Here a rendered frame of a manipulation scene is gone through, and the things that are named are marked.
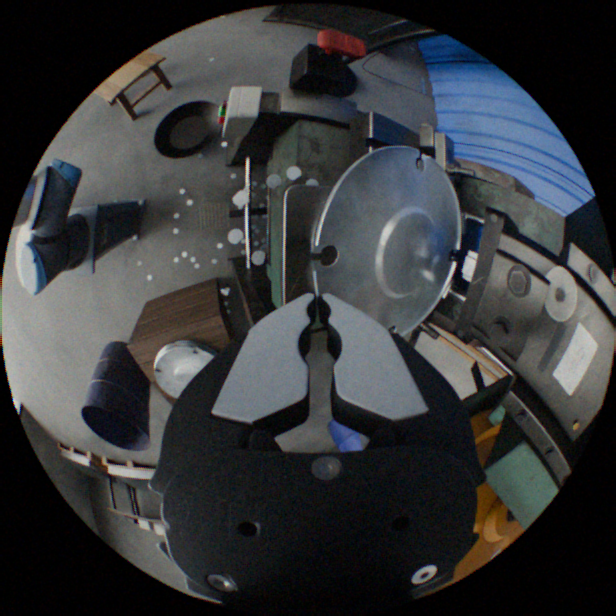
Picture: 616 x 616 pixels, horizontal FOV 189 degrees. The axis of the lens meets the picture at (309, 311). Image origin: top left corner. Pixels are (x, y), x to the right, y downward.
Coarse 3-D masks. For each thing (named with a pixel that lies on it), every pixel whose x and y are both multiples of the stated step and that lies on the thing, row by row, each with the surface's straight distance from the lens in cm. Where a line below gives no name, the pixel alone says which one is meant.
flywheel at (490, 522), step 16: (480, 416) 62; (480, 432) 59; (496, 432) 68; (480, 448) 62; (480, 496) 59; (496, 496) 63; (480, 512) 59; (496, 512) 59; (480, 528) 60; (496, 528) 60; (512, 528) 66; (480, 544) 62; (496, 544) 67; (464, 560) 59; (480, 560) 65; (464, 576) 63; (432, 592) 59
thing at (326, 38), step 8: (320, 32) 37; (328, 32) 36; (336, 32) 38; (320, 40) 34; (328, 40) 34; (336, 40) 35; (344, 40) 36; (352, 40) 37; (328, 48) 34; (336, 48) 34; (344, 48) 34; (352, 48) 35; (360, 48) 37; (352, 56) 35; (360, 56) 35
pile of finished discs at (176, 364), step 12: (168, 348) 77; (180, 348) 74; (192, 348) 73; (204, 348) 76; (156, 360) 80; (168, 360) 78; (180, 360) 77; (192, 360) 77; (204, 360) 77; (156, 372) 83; (168, 372) 82; (180, 372) 81; (192, 372) 80; (168, 384) 87; (180, 384) 85
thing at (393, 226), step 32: (384, 160) 25; (352, 192) 22; (384, 192) 24; (416, 192) 29; (448, 192) 36; (320, 224) 20; (352, 224) 22; (384, 224) 25; (416, 224) 28; (448, 224) 37; (352, 256) 23; (384, 256) 25; (416, 256) 30; (448, 256) 39; (320, 288) 22; (352, 288) 25; (384, 288) 28; (416, 288) 33; (384, 320) 32; (416, 320) 39
